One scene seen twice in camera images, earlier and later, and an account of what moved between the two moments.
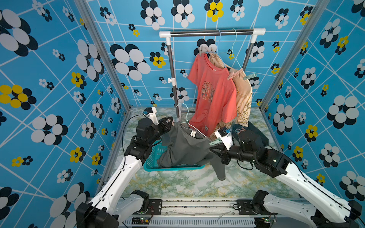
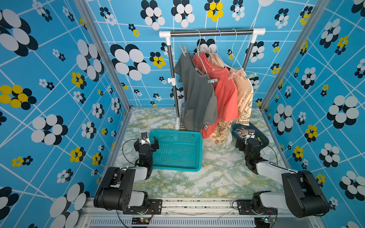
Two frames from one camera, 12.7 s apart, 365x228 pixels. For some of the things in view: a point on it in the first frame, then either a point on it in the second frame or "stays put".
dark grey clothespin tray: [237, 128] stays put
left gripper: [166, 126] to [154, 146]
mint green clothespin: [250, 76] stays put
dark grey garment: [185, 145] to [199, 97]
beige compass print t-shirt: [244, 99] stays put
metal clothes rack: [253, 32] stays put
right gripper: [221, 151] to [241, 145]
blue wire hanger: [218, 48] stays put
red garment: [214, 99] stays put
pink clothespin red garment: [233, 74] stays put
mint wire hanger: [187, 118] to [198, 52]
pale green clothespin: [215, 142] to [212, 80]
